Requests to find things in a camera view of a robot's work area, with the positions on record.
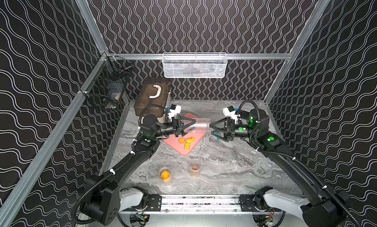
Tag orange fish cookie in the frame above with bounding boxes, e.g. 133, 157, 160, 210
186, 137, 195, 143

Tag clear jar with cookies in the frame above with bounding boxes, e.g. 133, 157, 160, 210
187, 118, 211, 133

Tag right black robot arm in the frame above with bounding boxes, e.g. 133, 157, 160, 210
210, 100, 360, 227

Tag clear jar brown cookies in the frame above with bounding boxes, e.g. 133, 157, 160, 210
189, 160, 201, 177

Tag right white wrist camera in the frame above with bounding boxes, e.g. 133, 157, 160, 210
222, 106, 238, 122

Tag clear jar orange cookies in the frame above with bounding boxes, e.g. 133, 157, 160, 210
159, 168, 173, 185

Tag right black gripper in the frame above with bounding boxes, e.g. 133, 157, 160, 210
210, 119, 259, 140

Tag pink plastic tray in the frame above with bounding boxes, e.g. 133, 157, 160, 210
164, 113, 211, 156

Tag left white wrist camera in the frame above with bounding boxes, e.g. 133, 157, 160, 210
167, 104, 182, 120

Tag black wire basket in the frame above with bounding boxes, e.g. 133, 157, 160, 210
84, 56, 134, 111

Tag brown lid storage box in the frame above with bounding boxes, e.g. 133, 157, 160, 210
134, 77, 171, 117

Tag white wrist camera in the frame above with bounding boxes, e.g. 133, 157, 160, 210
222, 106, 238, 122
167, 104, 182, 120

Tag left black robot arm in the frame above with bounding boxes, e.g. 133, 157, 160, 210
71, 106, 196, 226

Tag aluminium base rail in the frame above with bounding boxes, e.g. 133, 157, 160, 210
85, 194, 319, 213

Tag white wire basket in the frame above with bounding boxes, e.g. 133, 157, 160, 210
162, 52, 228, 78

